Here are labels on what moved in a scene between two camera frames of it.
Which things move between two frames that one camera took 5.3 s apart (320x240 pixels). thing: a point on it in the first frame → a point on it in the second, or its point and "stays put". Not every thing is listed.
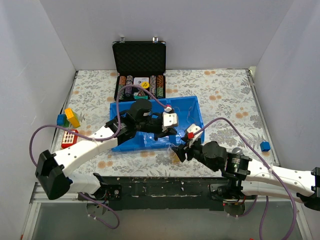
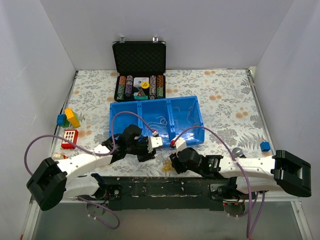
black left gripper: (161, 128) → (144, 150)
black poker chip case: (142, 63) stays put
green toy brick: (66, 123) stays put
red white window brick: (69, 138) stays put
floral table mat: (229, 110) stays put
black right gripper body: (186, 147) → (175, 163)
